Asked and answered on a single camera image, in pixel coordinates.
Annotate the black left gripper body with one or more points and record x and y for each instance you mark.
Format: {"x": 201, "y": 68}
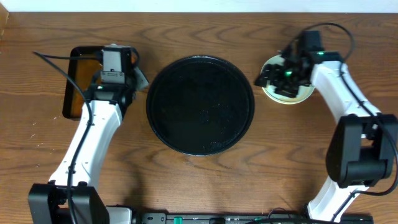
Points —
{"x": 137, "y": 82}

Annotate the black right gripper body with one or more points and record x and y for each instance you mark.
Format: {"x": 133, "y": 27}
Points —
{"x": 288, "y": 81}

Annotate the green plate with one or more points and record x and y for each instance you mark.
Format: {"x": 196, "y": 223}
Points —
{"x": 304, "y": 92}

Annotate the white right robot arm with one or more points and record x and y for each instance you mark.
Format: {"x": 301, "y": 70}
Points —
{"x": 363, "y": 147}

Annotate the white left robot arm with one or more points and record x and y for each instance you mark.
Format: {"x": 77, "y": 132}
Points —
{"x": 70, "y": 195}

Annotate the round black tray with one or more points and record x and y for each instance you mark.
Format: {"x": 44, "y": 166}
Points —
{"x": 200, "y": 105}

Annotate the black rectangular water basin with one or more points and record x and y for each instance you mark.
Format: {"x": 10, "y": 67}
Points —
{"x": 85, "y": 68}

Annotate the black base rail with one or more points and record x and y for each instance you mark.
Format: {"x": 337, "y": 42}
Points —
{"x": 248, "y": 218}

